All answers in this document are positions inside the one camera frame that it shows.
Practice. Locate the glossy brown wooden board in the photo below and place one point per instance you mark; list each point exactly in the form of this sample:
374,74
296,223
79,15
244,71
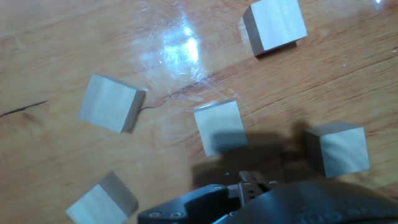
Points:
62,46

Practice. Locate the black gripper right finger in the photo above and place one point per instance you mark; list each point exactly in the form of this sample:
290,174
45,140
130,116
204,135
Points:
269,185

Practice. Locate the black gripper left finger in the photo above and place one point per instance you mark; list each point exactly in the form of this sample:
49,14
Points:
186,205

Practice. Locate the light wooden cube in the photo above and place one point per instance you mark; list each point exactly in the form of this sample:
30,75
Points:
99,202
339,152
276,25
109,102
219,124

